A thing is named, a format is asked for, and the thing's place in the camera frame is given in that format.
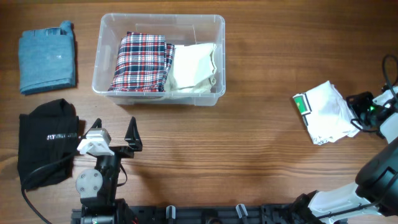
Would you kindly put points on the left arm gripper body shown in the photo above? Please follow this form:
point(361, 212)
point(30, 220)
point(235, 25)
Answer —
point(123, 151)

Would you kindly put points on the folded black garment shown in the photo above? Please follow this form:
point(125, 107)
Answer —
point(47, 136)

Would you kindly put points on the plaid shirt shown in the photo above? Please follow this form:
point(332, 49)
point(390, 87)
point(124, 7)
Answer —
point(143, 63)

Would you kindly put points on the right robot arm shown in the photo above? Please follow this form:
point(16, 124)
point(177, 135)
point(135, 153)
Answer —
point(374, 191)

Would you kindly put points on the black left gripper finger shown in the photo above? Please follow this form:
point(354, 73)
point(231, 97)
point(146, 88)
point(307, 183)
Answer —
point(97, 124)
point(132, 136)

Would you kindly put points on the white shirt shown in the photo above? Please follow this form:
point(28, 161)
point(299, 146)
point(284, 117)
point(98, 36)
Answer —
point(325, 114)

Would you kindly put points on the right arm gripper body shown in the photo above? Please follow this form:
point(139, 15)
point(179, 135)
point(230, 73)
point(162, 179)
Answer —
point(364, 108)

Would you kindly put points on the folded blue denim jeans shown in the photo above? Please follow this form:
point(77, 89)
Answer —
point(47, 59)

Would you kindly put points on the clear plastic storage bin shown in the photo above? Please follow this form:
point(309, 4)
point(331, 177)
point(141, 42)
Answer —
point(178, 29)

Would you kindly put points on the cream cloth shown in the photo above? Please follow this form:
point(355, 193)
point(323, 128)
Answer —
point(193, 69)

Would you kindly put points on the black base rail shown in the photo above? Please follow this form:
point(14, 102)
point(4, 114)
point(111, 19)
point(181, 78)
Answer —
point(264, 214)

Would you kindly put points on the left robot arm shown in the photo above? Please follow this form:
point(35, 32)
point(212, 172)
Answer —
point(97, 187)

